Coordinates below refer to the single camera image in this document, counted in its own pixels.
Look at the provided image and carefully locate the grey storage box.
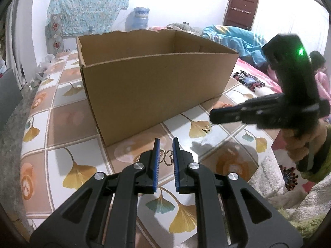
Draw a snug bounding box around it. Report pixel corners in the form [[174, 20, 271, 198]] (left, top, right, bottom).
[[0, 68, 23, 132]]

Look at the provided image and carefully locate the person's right forearm green sleeve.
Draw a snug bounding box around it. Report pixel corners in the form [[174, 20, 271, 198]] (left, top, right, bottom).
[[297, 124, 331, 184]]

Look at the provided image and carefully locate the blue blanket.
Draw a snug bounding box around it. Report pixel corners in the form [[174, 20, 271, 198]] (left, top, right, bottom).
[[201, 24, 268, 66]]

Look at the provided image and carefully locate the ginkgo print table cover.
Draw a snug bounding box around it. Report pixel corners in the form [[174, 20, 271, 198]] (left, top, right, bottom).
[[20, 48, 282, 248]]

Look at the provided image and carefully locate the pink floral blanket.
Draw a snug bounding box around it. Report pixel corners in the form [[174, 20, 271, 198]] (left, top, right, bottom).
[[231, 57, 331, 195]]

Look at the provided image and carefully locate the white plastic bag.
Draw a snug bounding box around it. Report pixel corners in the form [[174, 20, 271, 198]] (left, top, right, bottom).
[[38, 54, 57, 69]]

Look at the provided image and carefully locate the person's right hand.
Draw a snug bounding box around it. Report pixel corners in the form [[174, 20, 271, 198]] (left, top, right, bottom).
[[281, 122, 327, 172]]

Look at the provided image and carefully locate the blue patterned wall cloth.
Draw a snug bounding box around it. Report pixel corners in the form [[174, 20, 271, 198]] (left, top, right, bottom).
[[47, 0, 130, 36]]

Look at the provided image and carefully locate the door hook rack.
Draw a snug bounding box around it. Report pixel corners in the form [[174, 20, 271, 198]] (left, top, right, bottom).
[[231, 6, 253, 14]]

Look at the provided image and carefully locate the brown cardboard box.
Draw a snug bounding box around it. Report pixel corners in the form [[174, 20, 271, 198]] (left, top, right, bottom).
[[76, 29, 240, 147]]

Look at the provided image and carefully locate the white curtain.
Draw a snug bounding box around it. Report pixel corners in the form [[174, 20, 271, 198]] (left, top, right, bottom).
[[5, 0, 29, 82]]

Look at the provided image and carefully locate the grey green pillow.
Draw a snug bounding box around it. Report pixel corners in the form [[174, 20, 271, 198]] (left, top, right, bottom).
[[149, 22, 205, 37]]

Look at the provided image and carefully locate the brown door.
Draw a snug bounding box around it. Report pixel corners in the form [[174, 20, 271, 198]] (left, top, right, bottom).
[[222, 0, 260, 31]]

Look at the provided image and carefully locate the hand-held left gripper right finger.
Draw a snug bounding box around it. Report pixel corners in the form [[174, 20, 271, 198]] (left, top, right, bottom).
[[172, 138, 303, 248]]

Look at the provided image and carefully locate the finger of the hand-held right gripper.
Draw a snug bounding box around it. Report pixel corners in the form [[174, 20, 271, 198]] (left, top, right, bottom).
[[237, 94, 283, 109], [209, 103, 320, 130]]

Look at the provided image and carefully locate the blue labelled water bottle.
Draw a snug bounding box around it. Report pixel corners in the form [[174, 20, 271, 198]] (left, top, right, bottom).
[[125, 6, 151, 33]]

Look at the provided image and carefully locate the white green fluffy blanket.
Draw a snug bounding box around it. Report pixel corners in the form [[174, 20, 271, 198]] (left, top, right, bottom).
[[248, 147, 331, 241]]

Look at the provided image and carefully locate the diamond patchwork wall panel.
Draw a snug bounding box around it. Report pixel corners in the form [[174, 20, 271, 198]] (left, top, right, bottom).
[[44, 14, 65, 56]]

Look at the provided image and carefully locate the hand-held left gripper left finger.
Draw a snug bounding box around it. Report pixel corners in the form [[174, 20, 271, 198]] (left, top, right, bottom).
[[30, 138, 160, 248]]

